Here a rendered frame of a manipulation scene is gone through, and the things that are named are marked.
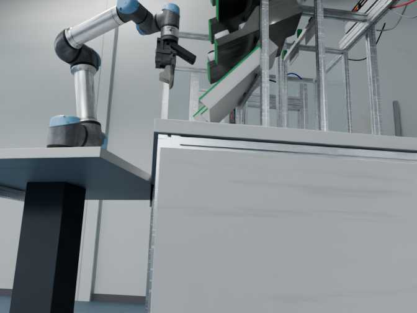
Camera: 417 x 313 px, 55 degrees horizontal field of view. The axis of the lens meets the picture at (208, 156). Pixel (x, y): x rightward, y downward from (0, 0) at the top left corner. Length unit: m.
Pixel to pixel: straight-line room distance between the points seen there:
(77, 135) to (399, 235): 1.22
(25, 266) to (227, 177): 0.98
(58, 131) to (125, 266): 3.40
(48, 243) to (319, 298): 1.01
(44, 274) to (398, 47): 4.55
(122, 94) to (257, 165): 4.58
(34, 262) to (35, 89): 4.60
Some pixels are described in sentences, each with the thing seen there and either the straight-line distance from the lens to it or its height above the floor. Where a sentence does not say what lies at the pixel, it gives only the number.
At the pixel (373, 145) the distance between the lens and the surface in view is 0.95.
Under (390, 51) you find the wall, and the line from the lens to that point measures 5.21.
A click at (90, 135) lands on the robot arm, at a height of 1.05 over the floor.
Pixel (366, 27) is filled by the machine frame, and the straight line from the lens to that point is 2.83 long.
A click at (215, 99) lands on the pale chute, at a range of 1.14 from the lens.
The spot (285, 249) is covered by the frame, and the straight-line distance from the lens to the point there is 0.83.
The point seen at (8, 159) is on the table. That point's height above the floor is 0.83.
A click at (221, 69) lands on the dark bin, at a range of 1.39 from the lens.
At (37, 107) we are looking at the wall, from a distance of 5.90.
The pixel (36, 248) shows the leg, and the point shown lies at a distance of 1.58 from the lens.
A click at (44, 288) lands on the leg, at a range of 1.56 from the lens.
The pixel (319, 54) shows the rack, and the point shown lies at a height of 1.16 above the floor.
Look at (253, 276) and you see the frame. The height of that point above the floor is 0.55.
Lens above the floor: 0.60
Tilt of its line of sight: 13 degrees up
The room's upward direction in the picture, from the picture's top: 2 degrees clockwise
